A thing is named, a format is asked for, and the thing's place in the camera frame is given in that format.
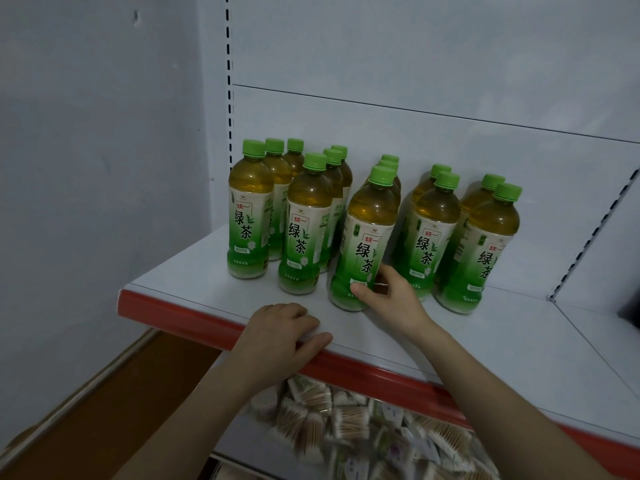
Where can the person's right hand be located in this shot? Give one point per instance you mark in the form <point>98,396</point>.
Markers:
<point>402,309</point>

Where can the person's left hand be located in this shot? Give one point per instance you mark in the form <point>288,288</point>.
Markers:
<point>272,347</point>

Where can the person's right thumb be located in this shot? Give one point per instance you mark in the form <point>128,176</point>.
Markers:
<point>367,294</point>

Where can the person's left thumb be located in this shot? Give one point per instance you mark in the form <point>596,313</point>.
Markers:
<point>314,346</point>

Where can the green-capped tea drink bottle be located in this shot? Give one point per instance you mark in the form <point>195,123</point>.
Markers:
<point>367,219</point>

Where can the person's right forearm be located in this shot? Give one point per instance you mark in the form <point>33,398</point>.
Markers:
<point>500,409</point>

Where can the person's left forearm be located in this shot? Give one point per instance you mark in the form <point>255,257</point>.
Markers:
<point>192,427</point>

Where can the pile of cotton swab packets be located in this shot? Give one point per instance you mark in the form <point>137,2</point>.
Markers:
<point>350,424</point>

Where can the group of green tea bottles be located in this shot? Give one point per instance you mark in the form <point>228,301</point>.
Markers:
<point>307,219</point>

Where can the white shelf board red edge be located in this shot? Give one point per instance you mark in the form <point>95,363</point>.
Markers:
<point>500,344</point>

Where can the white slotted shelf upright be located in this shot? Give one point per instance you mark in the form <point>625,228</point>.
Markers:
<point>229,69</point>
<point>590,234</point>

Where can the white shelf back panel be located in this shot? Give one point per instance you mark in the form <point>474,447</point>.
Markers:
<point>425,69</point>

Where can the white adjoining shelf board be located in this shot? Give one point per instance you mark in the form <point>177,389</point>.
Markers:
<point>607,339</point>

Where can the dark object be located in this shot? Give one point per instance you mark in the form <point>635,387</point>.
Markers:
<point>631,310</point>

